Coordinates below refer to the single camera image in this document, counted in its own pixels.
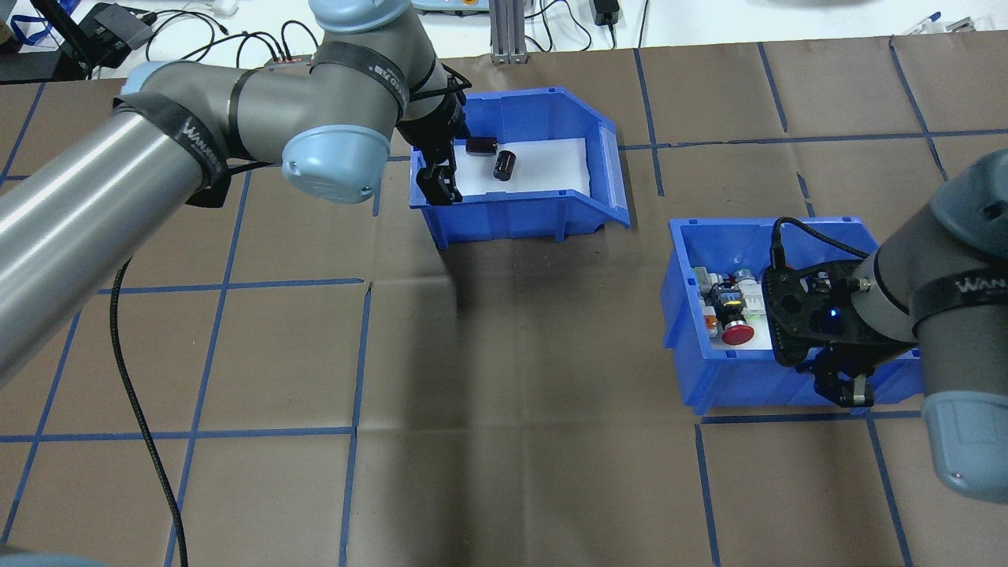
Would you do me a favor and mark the blue plastic battery bin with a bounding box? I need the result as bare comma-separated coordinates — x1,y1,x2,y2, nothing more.
408,87,632,251

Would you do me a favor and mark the blue plastic switch bin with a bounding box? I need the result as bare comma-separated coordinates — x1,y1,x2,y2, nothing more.
661,214,926,417

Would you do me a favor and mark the white bin liner sheet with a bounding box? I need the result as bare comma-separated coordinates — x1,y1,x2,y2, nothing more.
453,138,593,199

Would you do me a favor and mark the aluminium profile post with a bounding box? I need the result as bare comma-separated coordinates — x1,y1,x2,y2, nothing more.
488,0,530,65

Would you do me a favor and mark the grey black docking hub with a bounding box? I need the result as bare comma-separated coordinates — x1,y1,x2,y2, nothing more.
79,2,156,70

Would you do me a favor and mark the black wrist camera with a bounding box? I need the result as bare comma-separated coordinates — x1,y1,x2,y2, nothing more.
765,266,801,368

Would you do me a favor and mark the black camera cable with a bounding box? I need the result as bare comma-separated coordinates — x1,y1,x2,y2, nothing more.
770,216,872,270

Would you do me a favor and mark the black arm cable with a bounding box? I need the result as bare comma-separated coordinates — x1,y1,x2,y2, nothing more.
109,258,190,567

